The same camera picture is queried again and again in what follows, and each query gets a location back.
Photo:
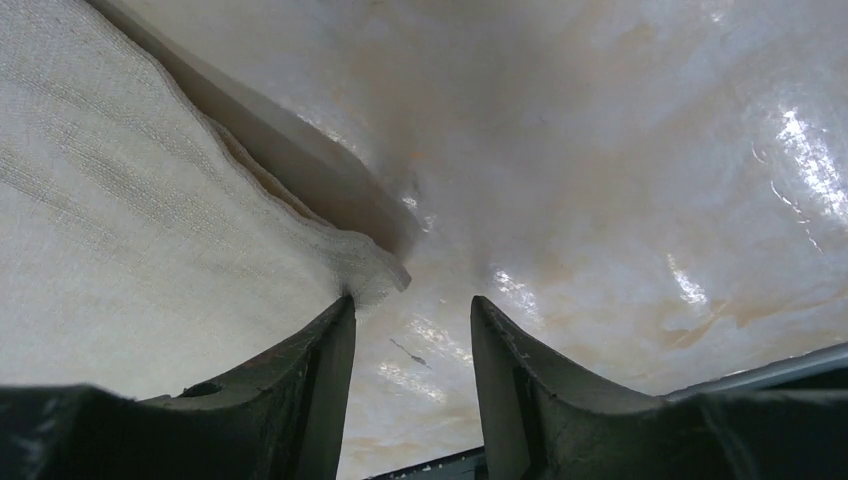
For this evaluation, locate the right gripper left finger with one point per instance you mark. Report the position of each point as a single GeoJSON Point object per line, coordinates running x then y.
{"type": "Point", "coordinates": [279, 415]}

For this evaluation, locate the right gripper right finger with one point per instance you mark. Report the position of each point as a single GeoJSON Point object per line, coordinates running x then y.
{"type": "Point", "coordinates": [544, 416]}

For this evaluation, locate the beige cloth napkin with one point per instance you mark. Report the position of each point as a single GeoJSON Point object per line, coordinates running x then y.
{"type": "Point", "coordinates": [142, 248]}

